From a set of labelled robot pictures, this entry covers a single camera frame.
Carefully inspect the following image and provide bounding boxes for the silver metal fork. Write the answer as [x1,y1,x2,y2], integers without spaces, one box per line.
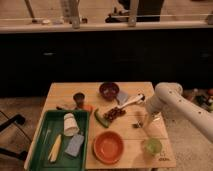
[132,122,144,129]

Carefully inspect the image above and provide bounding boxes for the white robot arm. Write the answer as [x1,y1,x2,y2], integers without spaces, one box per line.
[145,82,213,143]

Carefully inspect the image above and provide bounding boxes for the orange red bowl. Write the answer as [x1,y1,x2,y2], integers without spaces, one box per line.
[92,131,124,165]

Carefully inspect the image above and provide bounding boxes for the dark maroon bowl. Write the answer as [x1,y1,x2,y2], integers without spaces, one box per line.
[99,82,120,101]

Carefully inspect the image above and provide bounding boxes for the white serving spoon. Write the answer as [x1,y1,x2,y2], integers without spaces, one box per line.
[118,94,145,109]

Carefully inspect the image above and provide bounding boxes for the green lidded cup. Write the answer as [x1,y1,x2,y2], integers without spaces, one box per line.
[145,138,163,155]

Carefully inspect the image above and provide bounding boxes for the brown grape bunch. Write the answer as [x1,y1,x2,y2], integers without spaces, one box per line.
[104,107,126,122]

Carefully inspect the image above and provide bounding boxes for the wooden folding table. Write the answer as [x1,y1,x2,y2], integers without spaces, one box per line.
[24,83,176,171]

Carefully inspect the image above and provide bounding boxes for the grey cloth piece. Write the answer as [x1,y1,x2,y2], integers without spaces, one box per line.
[116,90,129,105]

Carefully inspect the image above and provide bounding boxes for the green chili pepper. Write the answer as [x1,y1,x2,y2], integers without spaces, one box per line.
[94,109,110,128]

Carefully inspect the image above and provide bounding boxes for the orange carrot toy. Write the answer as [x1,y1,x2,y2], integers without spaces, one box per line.
[83,104,93,114]

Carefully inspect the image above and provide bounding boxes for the small dark cup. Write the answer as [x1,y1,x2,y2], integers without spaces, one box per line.
[73,92,85,108]

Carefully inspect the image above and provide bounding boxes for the white paper cup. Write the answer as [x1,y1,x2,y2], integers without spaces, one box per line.
[64,113,79,136]

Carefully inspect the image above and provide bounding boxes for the blue grey sponge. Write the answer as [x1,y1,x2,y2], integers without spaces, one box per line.
[65,134,84,157]

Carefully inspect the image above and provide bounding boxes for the green plastic tray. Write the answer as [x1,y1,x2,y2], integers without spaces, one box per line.
[27,110,89,171]

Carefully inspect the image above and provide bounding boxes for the black chair base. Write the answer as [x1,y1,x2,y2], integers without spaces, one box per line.
[0,110,30,161]

